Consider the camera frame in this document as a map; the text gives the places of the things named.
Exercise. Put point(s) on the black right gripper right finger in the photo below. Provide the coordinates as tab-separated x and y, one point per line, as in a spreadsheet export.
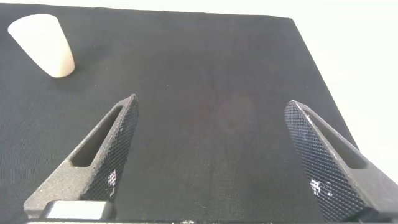
326	168

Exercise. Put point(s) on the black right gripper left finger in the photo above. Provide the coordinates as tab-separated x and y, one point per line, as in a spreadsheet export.
62	183

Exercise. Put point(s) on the black table cloth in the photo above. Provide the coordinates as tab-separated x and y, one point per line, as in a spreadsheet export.
211	124

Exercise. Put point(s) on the cream plastic cup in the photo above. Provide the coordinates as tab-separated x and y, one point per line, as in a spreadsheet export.
46	46

